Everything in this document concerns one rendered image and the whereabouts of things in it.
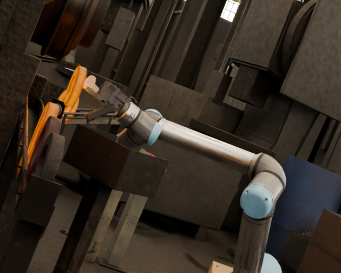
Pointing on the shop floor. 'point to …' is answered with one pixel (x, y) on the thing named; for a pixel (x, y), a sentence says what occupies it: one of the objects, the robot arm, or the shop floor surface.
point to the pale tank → (152, 48)
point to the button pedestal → (123, 233)
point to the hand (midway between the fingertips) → (77, 81)
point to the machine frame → (8, 70)
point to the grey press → (284, 80)
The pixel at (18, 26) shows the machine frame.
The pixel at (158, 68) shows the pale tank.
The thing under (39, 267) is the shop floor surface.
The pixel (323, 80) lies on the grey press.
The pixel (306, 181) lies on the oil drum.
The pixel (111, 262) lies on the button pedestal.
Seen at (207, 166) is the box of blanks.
